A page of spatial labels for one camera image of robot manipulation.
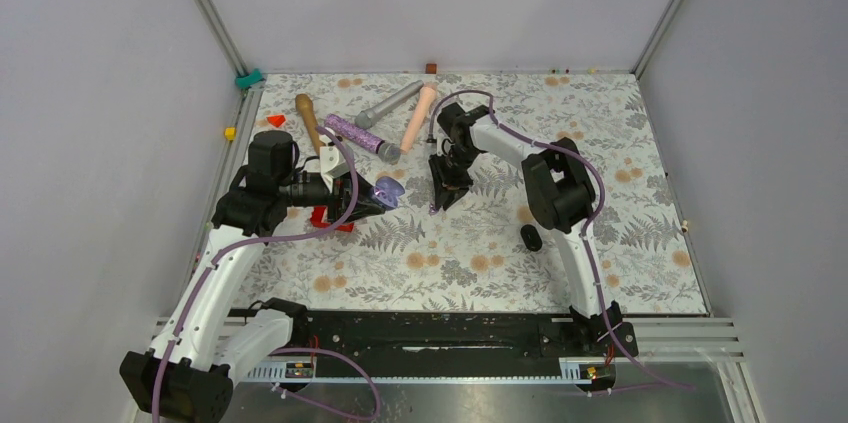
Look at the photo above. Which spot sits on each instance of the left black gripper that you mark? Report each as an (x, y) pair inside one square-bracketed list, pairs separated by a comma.
[(340, 198)]

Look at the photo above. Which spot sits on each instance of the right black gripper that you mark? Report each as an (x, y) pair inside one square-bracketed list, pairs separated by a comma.
[(454, 187)]

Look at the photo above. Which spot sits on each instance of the lilac oval earbud case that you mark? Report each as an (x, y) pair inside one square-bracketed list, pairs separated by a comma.
[(387, 191)]

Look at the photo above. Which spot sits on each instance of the black earbud charging case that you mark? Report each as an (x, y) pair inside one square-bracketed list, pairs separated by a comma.
[(531, 238)]

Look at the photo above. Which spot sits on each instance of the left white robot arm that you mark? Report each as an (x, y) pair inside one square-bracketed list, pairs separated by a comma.
[(187, 374)]

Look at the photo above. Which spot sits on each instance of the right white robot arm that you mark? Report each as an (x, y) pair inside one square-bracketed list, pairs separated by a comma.
[(561, 198)]

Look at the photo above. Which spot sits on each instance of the floral patterned mat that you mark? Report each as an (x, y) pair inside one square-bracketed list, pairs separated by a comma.
[(471, 257)]

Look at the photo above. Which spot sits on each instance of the red lego brick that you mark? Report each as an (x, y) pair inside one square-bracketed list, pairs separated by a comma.
[(319, 219)]

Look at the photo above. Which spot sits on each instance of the purple glitter microphone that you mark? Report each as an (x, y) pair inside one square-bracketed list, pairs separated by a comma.
[(386, 151)]

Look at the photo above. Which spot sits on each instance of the silver grey microphone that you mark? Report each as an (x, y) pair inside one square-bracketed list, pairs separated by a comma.
[(368, 117)]

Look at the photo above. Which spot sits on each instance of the pink toy microphone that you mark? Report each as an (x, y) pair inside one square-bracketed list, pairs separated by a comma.
[(427, 95)]

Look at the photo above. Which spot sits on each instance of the brown toy microphone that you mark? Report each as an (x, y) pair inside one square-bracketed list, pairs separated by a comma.
[(305, 107)]

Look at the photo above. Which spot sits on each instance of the red triangle block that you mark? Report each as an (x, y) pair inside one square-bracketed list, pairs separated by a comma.
[(276, 121)]

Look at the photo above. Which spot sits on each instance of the yellow small block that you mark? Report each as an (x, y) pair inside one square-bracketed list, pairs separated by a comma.
[(230, 134)]

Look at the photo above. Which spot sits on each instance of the teal corner clip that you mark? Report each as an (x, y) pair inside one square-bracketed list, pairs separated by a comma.
[(248, 80)]

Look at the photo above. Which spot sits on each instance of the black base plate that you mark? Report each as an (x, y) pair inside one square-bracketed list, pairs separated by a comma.
[(421, 345)]

